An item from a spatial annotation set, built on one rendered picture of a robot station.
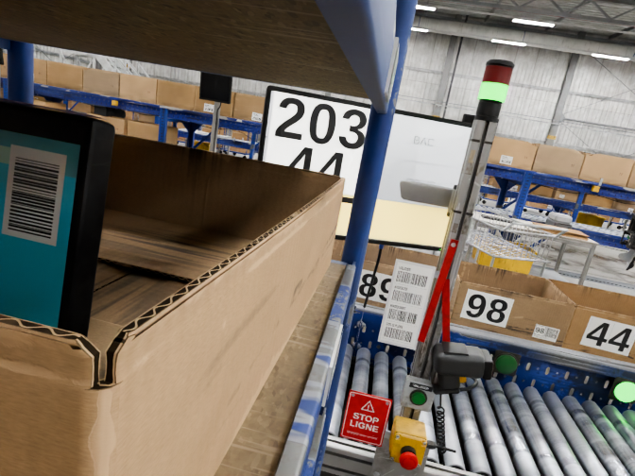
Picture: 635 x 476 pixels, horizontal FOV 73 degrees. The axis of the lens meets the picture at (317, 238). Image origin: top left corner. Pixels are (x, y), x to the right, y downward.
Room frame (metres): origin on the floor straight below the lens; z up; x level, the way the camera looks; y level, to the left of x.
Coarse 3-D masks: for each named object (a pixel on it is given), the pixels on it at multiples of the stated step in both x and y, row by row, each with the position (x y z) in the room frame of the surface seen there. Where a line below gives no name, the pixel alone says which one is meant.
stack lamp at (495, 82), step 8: (488, 72) 0.88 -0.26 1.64; (496, 72) 0.87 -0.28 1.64; (504, 72) 0.87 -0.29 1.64; (488, 80) 0.88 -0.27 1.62; (496, 80) 0.87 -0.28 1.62; (504, 80) 0.87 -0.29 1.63; (480, 88) 0.89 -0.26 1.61; (488, 88) 0.87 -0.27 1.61; (496, 88) 0.87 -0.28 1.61; (504, 88) 0.87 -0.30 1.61; (480, 96) 0.88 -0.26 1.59; (488, 96) 0.87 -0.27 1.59; (496, 96) 0.87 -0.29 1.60; (504, 96) 0.87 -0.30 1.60
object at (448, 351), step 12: (444, 348) 0.83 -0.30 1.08; (456, 348) 0.83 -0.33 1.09; (468, 348) 0.84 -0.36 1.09; (432, 360) 0.85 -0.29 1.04; (444, 360) 0.81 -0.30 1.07; (456, 360) 0.81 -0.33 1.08; (468, 360) 0.80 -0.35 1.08; (480, 360) 0.80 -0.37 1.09; (444, 372) 0.81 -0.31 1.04; (456, 372) 0.80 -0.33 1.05; (468, 372) 0.80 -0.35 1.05; (480, 372) 0.80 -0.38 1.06; (492, 372) 0.80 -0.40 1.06; (432, 384) 0.85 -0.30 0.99; (444, 384) 0.82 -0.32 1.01; (456, 384) 0.82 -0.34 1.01
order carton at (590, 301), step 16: (560, 288) 1.68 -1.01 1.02; (576, 288) 1.67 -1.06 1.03; (592, 288) 1.66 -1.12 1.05; (576, 304) 1.41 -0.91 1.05; (592, 304) 1.66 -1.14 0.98; (608, 304) 1.65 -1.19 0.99; (624, 304) 1.65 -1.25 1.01; (576, 320) 1.40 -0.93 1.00; (624, 320) 1.38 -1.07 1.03; (576, 336) 1.40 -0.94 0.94; (592, 352) 1.39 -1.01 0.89; (608, 352) 1.38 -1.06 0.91
